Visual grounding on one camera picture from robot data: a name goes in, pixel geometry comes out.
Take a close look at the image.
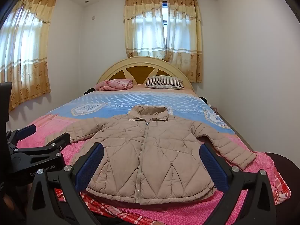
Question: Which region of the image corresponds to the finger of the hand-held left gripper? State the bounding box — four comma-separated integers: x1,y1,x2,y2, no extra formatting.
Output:
10,132,71,156
6,125,37,149

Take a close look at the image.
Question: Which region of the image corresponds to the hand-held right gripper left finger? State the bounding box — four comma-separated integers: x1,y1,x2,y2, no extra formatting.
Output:
26,142,104,225

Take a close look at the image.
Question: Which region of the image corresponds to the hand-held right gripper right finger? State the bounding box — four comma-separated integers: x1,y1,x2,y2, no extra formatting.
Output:
199,142,277,225

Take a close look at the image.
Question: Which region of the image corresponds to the beige quilted jacket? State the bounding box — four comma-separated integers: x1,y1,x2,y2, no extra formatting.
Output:
44,105,258,204

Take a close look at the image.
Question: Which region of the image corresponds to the wide yellow lace curtain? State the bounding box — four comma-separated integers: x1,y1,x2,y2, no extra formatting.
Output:
0,0,57,112

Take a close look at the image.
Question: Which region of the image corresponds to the dark round object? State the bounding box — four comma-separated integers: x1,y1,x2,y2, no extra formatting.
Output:
266,152,296,176

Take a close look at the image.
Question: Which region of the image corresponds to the blue and pink printed blanket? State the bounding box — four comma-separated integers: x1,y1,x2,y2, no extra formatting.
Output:
16,89,278,225

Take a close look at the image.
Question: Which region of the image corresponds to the red plaid bed sheet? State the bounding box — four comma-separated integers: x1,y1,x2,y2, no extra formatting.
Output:
54,152,296,225

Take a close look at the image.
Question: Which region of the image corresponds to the pink floral folded blanket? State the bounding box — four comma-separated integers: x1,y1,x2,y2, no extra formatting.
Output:
94,79,134,92

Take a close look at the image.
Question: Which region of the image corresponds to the striped pillow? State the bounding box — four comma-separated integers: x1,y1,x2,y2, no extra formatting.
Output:
144,75,184,90

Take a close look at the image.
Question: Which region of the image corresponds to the cream wooden headboard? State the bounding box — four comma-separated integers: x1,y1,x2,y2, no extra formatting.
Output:
97,56,195,91

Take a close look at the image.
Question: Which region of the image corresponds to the window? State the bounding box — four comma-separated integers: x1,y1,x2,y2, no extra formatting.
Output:
162,1,168,25

